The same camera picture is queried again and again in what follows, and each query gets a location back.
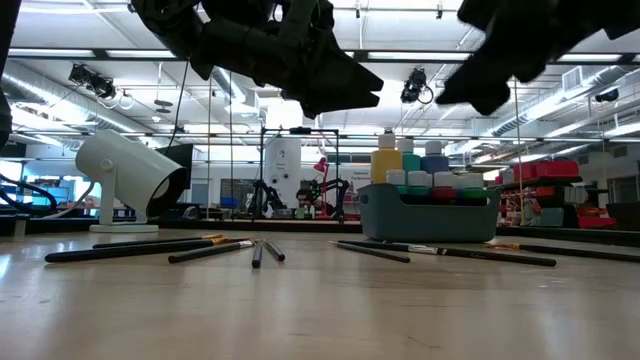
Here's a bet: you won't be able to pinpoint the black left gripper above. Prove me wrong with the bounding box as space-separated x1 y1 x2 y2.
189 0 385 120

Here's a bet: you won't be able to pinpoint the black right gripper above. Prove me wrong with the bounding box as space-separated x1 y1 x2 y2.
435 0 609 116

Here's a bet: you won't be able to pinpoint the large periwinkle paint bottle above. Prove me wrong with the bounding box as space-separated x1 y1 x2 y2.
420 140 451 175

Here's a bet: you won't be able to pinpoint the small green paint bottle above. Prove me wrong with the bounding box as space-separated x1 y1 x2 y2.
459 172 489 201

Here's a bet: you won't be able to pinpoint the small teal paint bottle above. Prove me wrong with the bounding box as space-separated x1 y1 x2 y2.
385 169 407 196
406 170 430 197

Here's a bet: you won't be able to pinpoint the small reddish brown paint bottle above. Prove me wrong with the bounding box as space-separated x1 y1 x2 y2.
432 171 457 202

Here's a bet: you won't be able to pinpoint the teal plastic caddy bin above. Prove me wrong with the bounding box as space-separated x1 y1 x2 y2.
358 182 502 244

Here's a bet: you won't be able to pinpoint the black yellow-tipped paintbrush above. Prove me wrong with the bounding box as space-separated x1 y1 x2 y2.
328 240 412 265

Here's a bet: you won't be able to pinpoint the black paintbrush with lettering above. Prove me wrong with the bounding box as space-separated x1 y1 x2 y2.
434 247 558 268

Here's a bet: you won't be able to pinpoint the black orange-tipped paintbrush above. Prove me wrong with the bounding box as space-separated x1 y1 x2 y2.
485 241 640 265

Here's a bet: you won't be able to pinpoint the black silver-ferrule paintbrush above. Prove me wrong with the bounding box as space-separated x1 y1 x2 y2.
167 239 257 265

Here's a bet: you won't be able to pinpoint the thick black gold-ferrule paintbrush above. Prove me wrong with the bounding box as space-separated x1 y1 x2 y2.
43 236 254 265

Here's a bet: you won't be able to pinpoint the large yellow paint bottle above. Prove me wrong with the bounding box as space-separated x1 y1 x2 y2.
370 130 404 185

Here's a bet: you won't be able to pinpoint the large teal paint bottle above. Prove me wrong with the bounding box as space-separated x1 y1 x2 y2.
397 138 423 174

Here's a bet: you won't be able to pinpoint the red desk lamp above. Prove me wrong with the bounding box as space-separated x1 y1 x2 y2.
313 156 332 221

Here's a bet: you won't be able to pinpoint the red storage bins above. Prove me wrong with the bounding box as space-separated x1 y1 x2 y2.
512 159 581 182

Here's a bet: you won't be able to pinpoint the person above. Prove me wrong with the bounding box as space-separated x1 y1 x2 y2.
294 187 321 219

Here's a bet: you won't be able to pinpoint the black monitor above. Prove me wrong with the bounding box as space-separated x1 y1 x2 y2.
157 143 195 216

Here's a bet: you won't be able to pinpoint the white spot lamp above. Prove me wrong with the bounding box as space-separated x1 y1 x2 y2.
74 129 189 235

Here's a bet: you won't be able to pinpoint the black ceiling spotlight cluster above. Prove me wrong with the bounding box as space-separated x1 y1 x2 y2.
68 63 117 100

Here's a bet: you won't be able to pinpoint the blue lit screens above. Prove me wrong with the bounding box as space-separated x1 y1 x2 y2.
24 174 71 206

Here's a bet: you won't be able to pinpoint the white wall vent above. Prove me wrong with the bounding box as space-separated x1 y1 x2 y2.
561 65 584 91

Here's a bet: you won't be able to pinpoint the black aluminium table frame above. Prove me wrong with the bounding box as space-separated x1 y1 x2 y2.
0 212 640 249

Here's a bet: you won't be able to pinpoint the black overhead frame bar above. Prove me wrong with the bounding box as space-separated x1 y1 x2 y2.
7 47 640 64

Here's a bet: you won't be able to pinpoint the silver ceiling duct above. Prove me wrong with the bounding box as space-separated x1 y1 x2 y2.
0 59 151 146

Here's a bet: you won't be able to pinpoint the white lamp cable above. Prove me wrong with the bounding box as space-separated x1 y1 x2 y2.
39 180 97 221

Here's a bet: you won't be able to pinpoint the thick black looping cable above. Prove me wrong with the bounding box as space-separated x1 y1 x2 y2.
0 172 61 216

